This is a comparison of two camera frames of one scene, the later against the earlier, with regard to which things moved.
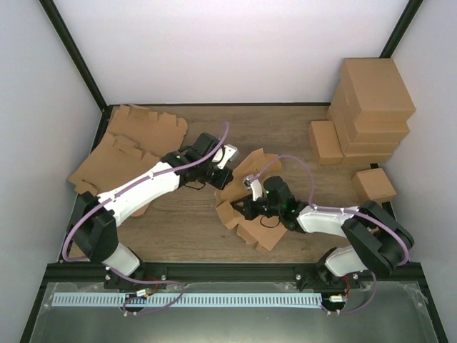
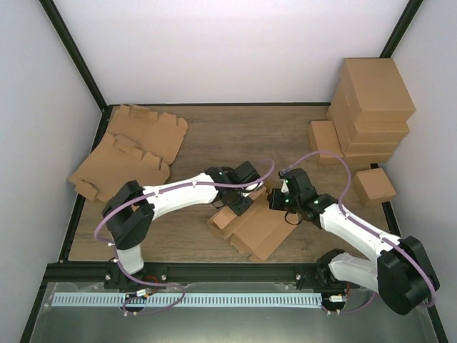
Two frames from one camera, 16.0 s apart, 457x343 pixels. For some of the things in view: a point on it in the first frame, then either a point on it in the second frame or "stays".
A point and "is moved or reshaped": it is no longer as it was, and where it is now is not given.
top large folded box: x=373 y=90 stays
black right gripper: x=248 y=212 → x=273 y=201
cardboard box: x=250 y=231 is moved or reshaped
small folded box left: x=327 y=145 stays
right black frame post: x=403 y=26 stays
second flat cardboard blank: x=110 y=160 stays
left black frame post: x=56 y=19 stays
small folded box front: x=373 y=185 stays
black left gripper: x=226 y=177 → x=240 y=209
